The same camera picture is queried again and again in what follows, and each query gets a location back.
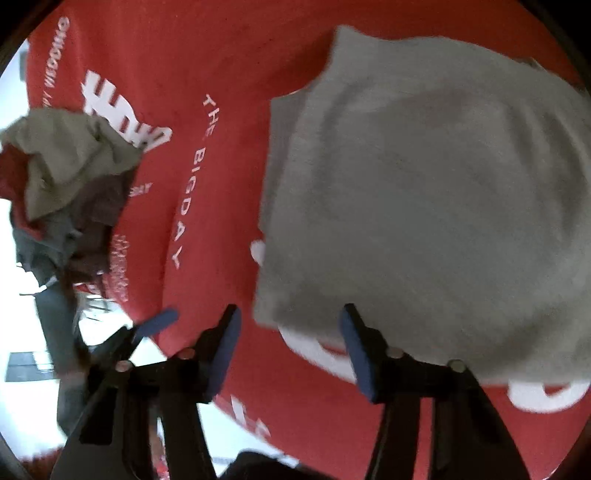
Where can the olive green crumpled garment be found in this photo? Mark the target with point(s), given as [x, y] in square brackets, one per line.
[67, 150]

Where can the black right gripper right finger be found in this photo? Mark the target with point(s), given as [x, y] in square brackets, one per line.
[469, 438]

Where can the dark brown crumpled garment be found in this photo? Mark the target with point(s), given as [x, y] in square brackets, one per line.
[82, 230]

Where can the grey small garment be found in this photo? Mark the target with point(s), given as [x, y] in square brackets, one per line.
[443, 189]

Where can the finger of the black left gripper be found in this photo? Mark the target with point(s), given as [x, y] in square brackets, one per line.
[121, 344]

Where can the red crumpled garment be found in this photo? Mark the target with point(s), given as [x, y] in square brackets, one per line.
[14, 177]

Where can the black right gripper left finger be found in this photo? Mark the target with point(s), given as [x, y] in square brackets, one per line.
[111, 438]

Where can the red printed blanket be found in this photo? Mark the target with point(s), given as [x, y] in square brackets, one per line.
[194, 80]

